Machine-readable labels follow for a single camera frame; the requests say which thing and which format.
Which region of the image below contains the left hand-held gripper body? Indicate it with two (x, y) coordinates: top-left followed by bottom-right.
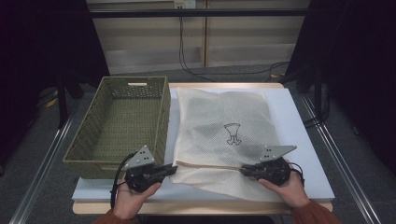
(124, 144), (163, 193)

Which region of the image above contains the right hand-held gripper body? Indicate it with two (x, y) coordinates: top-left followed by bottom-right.
(258, 145), (298, 187)

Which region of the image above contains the left hand-held gripper cable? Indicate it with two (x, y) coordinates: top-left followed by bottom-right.
(109, 152), (138, 209)

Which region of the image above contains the right hand-held gripper cable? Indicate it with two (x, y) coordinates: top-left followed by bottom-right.
(289, 161), (305, 188)

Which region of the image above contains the black metal stand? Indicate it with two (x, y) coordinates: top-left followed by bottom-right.
(55, 71), (85, 130)
(312, 68), (325, 125)

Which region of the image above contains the person's left hand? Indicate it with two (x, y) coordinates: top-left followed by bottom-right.
(112, 178), (163, 218)

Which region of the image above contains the yellow floor object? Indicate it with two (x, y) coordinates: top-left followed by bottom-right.
(36, 88), (59, 109)

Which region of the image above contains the white wall socket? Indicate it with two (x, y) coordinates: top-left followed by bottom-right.
(173, 0), (196, 9)

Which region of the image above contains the hand-held gripper cable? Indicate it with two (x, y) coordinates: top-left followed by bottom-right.
(289, 161), (305, 188)
(109, 152), (138, 209)

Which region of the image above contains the metal floor rail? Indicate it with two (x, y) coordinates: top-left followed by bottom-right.
(300, 96), (382, 224)
(8, 102), (80, 224)

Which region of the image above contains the white foam board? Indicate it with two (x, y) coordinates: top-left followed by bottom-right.
(71, 87), (335, 203)

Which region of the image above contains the green woven basket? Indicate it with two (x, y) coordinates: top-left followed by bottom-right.
(63, 76), (172, 180)

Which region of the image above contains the black horizontal bar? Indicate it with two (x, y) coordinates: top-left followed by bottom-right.
(88, 8), (309, 18)

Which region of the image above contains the cream mesh laundry bag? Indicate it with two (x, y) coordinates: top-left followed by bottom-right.
(169, 87), (292, 203)

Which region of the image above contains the person's right hand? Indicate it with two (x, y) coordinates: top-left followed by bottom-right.
(259, 160), (311, 209)

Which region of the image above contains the black wall cable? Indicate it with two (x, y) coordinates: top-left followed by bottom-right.
(177, 17), (290, 83)

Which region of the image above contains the black floor cable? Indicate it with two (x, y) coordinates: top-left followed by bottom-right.
(303, 90), (331, 129)

